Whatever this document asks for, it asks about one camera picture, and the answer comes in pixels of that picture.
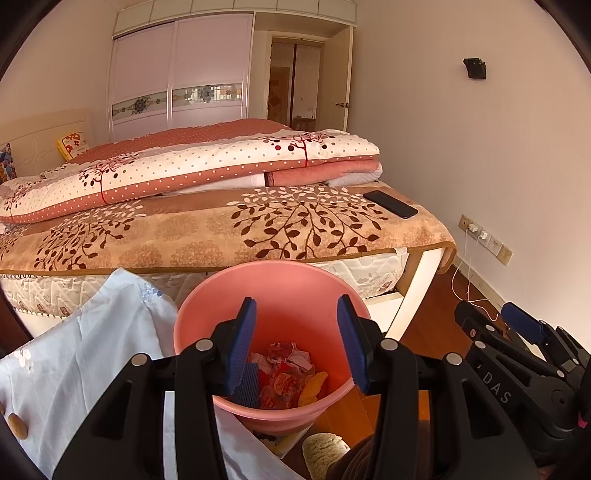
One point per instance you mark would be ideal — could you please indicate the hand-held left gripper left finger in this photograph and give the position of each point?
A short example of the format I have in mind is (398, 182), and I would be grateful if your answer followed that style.
(242, 341)

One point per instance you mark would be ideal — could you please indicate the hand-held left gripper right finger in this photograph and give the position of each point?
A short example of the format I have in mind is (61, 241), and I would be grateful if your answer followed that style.
(353, 341)

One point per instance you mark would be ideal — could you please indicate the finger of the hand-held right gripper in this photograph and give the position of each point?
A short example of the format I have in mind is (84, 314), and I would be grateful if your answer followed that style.
(521, 321)
(475, 321)

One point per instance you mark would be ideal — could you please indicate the floral paper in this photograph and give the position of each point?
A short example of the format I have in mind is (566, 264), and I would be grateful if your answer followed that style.
(286, 355)

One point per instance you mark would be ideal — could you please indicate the orange peel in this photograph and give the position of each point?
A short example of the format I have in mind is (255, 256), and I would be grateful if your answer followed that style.
(314, 387)

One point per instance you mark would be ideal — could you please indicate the pink plastic bucket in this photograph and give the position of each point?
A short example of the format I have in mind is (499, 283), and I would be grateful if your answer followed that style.
(286, 286)

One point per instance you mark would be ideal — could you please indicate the white bed footboard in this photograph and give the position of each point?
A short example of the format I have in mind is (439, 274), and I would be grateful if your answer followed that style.
(415, 295)

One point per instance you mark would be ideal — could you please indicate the white charger plug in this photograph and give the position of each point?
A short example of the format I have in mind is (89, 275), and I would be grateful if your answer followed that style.
(480, 232)

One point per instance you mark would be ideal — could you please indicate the cream fluffy slipper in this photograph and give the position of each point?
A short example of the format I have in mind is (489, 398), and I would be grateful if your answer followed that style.
(323, 450)

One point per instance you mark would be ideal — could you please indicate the bed with leaf-pattern blanket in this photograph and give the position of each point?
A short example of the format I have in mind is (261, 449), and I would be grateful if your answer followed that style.
(184, 240)

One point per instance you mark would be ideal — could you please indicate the person's trouser leg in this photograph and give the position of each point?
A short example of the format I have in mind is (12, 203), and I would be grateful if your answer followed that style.
(355, 461)

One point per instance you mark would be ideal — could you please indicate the black smartphone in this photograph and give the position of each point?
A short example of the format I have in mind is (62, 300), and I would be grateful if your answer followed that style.
(390, 204)

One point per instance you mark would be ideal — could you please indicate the light blue tablecloth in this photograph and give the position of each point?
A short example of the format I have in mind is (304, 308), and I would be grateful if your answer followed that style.
(69, 346)

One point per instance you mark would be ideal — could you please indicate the folded polka dot quilt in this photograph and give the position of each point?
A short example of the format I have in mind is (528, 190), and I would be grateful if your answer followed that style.
(184, 161)

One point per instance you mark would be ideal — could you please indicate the white quilted mattress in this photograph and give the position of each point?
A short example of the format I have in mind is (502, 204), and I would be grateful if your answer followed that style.
(46, 290)

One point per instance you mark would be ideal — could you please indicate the walnut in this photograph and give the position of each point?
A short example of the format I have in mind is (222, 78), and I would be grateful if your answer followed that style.
(16, 424)

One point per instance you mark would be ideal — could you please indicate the yellow flower pillow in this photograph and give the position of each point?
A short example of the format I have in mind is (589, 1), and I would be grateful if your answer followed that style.
(74, 144)

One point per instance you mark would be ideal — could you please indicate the white door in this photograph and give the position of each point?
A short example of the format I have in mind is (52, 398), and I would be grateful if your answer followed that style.
(337, 78)

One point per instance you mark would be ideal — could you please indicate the white bed headboard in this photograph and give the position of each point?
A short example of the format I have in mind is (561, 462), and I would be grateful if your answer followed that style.
(37, 138)

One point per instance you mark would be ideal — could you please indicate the white sliding door wardrobe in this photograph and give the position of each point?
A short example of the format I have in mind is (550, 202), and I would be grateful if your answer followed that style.
(184, 55)

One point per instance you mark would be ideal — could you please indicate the colourful printed pillow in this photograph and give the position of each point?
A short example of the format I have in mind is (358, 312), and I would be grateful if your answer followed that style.
(7, 161)

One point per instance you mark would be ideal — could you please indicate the wall socket strip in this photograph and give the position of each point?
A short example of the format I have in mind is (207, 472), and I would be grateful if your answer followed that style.
(498, 249)

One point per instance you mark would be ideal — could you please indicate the black wall bracket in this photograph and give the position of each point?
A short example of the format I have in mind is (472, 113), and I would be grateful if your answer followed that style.
(474, 68)

